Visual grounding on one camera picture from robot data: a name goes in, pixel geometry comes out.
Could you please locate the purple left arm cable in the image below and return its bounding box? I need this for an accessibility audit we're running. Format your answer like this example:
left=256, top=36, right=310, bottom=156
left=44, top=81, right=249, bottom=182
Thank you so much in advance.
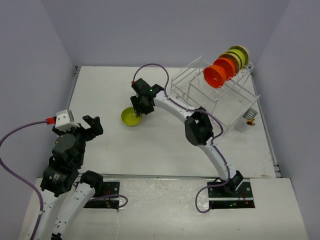
left=0, top=116, right=57, bottom=238

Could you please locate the olive green bowl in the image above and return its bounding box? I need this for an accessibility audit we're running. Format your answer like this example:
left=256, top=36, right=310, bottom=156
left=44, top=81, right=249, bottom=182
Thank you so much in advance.
left=225, top=49, right=247, bottom=69

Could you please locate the white cutlery holder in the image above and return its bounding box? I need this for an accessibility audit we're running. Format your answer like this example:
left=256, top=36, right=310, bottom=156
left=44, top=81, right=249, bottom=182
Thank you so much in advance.
left=234, top=107, right=258, bottom=133

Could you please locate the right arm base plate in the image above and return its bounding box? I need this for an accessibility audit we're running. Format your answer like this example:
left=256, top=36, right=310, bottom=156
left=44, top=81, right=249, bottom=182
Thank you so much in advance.
left=207, top=180, right=255, bottom=210

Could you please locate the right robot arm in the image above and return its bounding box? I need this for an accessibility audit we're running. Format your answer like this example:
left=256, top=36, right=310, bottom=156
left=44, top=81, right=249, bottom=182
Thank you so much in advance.
left=130, top=78, right=244, bottom=197

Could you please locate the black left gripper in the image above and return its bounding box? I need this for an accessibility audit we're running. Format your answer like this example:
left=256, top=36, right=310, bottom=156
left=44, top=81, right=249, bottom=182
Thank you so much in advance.
left=53, top=114, right=103, bottom=166

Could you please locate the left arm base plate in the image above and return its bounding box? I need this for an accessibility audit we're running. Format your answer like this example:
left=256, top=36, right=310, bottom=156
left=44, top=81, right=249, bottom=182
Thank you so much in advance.
left=82, top=181, right=121, bottom=210

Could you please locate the rear tan bowl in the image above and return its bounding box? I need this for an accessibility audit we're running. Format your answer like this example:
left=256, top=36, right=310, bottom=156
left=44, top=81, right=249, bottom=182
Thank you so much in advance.
left=229, top=45, right=250, bottom=65

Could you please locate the lime green bowl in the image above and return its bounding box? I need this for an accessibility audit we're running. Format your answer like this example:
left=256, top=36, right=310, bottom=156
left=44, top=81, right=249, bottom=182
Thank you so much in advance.
left=120, top=106, right=142, bottom=127

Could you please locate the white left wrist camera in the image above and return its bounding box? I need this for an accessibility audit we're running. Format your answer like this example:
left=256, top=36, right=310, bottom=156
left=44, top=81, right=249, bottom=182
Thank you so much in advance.
left=54, top=109, right=79, bottom=132

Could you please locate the white wire dish rack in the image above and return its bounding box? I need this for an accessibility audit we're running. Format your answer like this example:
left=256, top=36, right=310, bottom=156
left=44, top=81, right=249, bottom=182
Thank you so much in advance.
left=169, top=56, right=260, bottom=132

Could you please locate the orange bowl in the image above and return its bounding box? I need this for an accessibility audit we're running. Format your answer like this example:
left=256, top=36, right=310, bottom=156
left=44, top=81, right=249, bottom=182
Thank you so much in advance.
left=203, top=65, right=227, bottom=89
left=213, top=57, right=236, bottom=80

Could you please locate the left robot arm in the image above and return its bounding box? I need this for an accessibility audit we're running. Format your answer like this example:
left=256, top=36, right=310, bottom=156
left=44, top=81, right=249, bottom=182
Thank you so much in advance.
left=24, top=112, right=104, bottom=240

